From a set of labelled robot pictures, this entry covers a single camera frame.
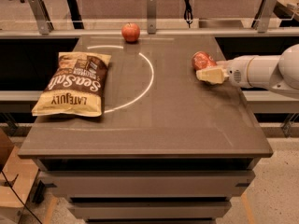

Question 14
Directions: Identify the grey cabinet with drawers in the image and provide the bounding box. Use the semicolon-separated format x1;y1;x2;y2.
20;35;272;224

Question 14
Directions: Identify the middle metal rail bracket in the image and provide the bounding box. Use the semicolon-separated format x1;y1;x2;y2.
147;0;157;34

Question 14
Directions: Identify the black hanging cable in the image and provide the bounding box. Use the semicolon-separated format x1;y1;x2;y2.
182;0;194;29

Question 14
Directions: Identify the red coke can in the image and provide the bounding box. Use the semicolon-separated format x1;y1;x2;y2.
192;51;217;71

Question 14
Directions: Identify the black table leg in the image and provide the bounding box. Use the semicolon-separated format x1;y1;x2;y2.
66;0;84;29

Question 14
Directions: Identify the cardboard box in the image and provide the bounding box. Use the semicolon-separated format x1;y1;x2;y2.
0;131;38;224

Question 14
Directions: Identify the red apple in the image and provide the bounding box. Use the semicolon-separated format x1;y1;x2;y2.
121;22;140;43

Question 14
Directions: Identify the brown sea salt chip bag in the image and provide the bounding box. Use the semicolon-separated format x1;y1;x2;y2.
32;52;111;117

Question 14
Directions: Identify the black floor cable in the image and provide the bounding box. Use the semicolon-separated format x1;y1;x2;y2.
0;170;43;224

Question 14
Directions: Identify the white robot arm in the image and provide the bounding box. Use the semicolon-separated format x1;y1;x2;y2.
196;45;299;99

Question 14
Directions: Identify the right metal rail bracket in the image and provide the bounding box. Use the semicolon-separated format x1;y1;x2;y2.
252;0;277;33

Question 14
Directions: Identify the left metal rail bracket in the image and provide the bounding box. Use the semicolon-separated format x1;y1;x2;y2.
27;0;53;35

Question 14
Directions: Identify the metal rail bracket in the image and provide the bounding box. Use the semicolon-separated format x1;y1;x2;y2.
147;0;157;34
27;0;53;35
252;0;277;33

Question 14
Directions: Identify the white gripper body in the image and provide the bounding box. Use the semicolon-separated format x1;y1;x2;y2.
216;55;260;89

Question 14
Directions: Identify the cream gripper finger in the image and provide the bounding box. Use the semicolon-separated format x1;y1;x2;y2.
196;65;229;84

